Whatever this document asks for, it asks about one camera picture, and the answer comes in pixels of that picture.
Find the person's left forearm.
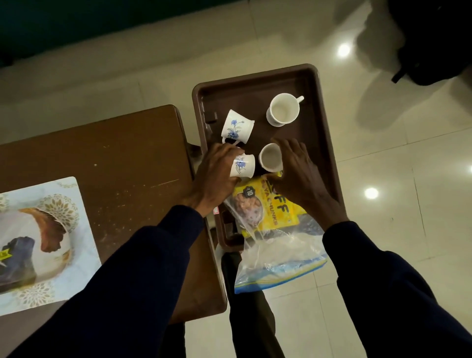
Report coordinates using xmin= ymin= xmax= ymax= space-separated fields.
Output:
xmin=7 ymin=205 xmax=206 ymax=358

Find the large white blue-flower cup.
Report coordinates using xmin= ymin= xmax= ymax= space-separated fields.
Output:
xmin=221 ymin=109 xmax=255 ymax=145

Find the printed white placemat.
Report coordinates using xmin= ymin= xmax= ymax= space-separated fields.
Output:
xmin=0 ymin=176 xmax=102 ymax=318

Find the person's left hand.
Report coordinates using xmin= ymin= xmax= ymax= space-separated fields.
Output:
xmin=184 ymin=143 xmax=246 ymax=218

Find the brown plastic tray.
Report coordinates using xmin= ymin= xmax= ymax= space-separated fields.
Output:
xmin=192 ymin=63 xmax=346 ymax=253

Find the yellow snack packet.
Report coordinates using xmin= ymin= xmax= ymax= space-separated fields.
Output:
xmin=232 ymin=175 xmax=307 ymax=239

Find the plain white cup with handle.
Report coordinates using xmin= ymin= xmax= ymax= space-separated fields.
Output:
xmin=266 ymin=92 xmax=305 ymax=128

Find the person's right hand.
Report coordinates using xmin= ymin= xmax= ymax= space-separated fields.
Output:
xmin=266 ymin=137 xmax=350 ymax=232

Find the person's dark trouser leg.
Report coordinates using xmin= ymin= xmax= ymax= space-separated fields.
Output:
xmin=221 ymin=252 xmax=285 ymax=358

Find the small white blue-flower cup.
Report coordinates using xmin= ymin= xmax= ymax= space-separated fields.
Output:
xmin=230 ymin=153 xmax=256 ymax=179

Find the person's right forearm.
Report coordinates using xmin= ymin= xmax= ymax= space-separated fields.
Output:
xmin=322 ymin=220 xmax=472 ymax=358

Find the black bag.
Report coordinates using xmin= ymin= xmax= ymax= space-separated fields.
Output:
xmin=386 ymin=0 xmax=472 ymax=87

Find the clear blue-edged zip bag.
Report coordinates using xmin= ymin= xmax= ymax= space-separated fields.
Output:
xmin=223 ymin=192 xmax=329 ymax=295

